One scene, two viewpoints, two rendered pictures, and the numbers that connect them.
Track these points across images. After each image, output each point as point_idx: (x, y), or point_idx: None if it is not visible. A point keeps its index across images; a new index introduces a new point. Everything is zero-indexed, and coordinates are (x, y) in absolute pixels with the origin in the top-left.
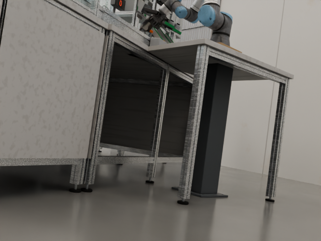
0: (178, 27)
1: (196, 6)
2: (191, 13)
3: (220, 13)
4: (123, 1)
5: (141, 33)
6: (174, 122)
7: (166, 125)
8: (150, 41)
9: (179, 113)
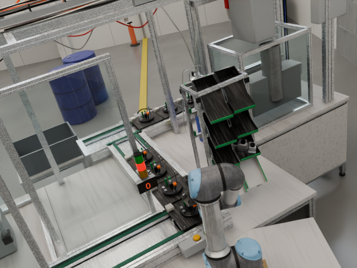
0: (254, 150)
1: (225, 202)
2: (223, 207)
3: (229, 261)
4: (152, 179)
5: (158, 255)
6: (292, 218)
7: (287, 217)
8: (179, 248)
9: (296, 211)
